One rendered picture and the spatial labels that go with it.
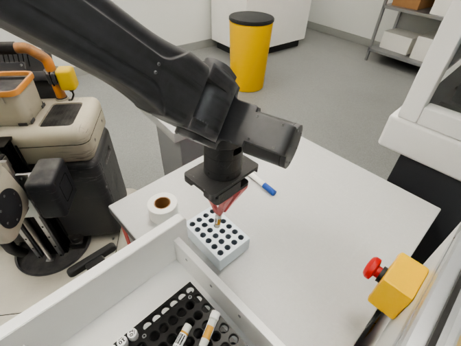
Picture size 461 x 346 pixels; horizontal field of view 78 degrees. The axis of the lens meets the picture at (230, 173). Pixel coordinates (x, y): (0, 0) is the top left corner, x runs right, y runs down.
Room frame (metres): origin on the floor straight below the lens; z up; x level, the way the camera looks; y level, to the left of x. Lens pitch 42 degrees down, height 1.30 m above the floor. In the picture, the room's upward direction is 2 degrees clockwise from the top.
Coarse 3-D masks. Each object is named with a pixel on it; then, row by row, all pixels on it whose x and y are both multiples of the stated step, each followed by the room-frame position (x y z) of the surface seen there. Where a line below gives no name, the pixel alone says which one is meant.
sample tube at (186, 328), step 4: (188, 324) 0.15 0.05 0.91; (184, 328) 0.14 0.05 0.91; (188, 328) 0.14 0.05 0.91; (180, 332) 0.14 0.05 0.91; (184, 332) 0.14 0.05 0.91; (188, 332) 0.14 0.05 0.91; (180, 336) 0.13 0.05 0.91; (184, 336) 0.13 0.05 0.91; (176, 340) 0.13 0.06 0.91; (180, 340) 0.13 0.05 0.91; (184, 340) 0.13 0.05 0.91; (176, 344) 0.12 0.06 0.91; (180, 344) 0.12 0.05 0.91
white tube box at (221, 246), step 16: (208, 208) 0.44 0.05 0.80; (192, 224) 0.40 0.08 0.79; (208, 224) 0.39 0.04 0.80; (224, 224) 0.40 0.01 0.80; (192, 240) 0.37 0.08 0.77; (208, 240) 0.36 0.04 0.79; (224, 240) 0.35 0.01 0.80; (240, 240) 0.36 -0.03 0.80; (208, 256) 0.33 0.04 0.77; (224, 256) 0.32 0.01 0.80
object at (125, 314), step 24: (192, 264) 0.25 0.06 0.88; (144, 288) 0.23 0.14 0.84; (168, 288) 0.23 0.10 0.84; (192, 288) 0.23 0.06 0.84; (216, 288) 0.21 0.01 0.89; (120, 312) 0.19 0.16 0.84; (144, 312) 0.19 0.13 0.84; (240, 312) 0.17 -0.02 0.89; (72, 336) 0.15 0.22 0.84; (96, 336) 0.15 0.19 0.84; (240, 336) 0.16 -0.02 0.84; (264, 336) 0.14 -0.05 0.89
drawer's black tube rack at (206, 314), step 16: (176, 304) 0.19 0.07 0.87; (192, 304) 0.18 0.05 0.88; (208, 304) 0.18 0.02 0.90; (176, 320) 0.16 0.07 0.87; (192, 320) 0.16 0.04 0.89; (208, 320) 0.16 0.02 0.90; (224, 320) 0.16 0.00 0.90; (144, 336) 0.13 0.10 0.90; (160, 336) 0.13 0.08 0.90; (176, 336) 0.13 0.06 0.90; (192, 336) 0.13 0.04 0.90; (224, 336) 0.14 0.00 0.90
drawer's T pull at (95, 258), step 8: (104, 248) 0.25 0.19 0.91; (112, 248) 0.25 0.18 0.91; (88, 256) 0.24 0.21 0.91; (96, 256) 0.24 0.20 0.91; (104, 256) 0.24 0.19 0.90; (80, 264) 0.22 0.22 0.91; (88, 264) 0.22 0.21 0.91; (96, 264) 0.22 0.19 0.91; (72, 272) 0.21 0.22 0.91; (80, 272) 0.22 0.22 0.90
